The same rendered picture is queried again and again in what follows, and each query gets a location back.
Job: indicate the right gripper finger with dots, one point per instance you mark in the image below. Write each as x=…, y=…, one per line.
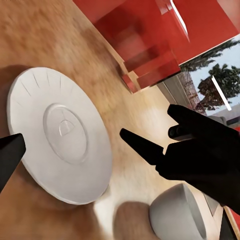
x=150, y=152
x=207, y=132

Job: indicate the fixed window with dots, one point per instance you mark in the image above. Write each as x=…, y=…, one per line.
x=209, y=83

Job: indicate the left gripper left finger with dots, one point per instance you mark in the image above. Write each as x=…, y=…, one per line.
x=12, y=150

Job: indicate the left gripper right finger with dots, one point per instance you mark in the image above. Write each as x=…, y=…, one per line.
x=232, y=149

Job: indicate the coffee cup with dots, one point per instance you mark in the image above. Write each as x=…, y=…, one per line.
x=175, y=215

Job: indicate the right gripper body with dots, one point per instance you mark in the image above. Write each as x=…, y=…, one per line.
x=217, y=178

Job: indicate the saucer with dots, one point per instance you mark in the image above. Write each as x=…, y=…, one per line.
x=68, y=150

